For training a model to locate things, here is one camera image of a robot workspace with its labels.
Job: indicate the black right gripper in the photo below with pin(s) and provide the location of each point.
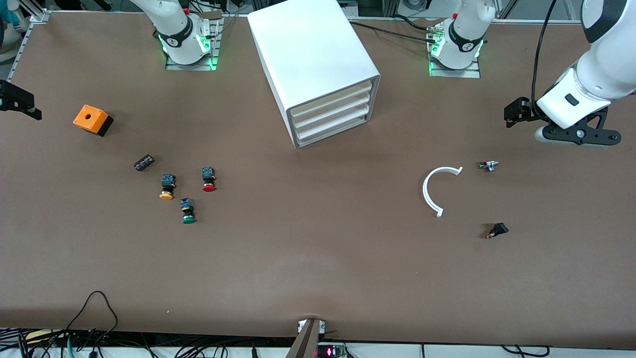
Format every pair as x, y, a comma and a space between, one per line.
14, 98

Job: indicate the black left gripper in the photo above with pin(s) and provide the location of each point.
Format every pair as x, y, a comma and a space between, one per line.
520, 109

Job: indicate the green mushroom push button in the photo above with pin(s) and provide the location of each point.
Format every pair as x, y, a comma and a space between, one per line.
188, 214

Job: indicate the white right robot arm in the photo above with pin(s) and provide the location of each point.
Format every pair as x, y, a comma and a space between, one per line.
174, 30

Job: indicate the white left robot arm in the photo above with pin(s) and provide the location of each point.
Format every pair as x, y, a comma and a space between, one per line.
611, 64

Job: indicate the yellow mushroom push button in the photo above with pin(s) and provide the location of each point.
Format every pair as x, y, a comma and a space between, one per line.
167, 189

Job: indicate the red mushroom push button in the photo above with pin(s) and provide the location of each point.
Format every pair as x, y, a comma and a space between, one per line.
208, 181

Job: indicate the white drawer cabinet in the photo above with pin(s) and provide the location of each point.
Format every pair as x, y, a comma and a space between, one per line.
308, 49

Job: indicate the chrome valve fitting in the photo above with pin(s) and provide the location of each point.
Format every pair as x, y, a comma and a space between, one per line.
488, 165

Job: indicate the white rounded background equipment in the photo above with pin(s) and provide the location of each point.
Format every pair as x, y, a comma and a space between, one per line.
6, 35

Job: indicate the small black terminal block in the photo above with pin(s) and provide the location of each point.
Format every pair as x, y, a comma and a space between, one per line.
144, 162

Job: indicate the device with red display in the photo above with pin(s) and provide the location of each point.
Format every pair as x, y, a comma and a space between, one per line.
330, 352

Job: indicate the brown support strut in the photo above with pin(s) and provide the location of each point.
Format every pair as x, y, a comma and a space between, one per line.
303, 343

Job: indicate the orange button enclosure box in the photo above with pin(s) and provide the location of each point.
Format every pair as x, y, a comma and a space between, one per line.
89, 119

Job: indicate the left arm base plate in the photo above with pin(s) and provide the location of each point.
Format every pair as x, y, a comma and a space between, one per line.
454, 73

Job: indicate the black left camera mount plate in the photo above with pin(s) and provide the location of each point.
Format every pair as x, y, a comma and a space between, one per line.
591, 134

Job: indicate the aluminium frame profile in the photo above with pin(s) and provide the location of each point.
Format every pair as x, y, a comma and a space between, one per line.
37, 12

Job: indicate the black square switch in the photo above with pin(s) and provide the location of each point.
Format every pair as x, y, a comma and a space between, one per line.
498, 230

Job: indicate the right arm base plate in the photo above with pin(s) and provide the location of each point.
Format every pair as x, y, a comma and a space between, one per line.
189, 66

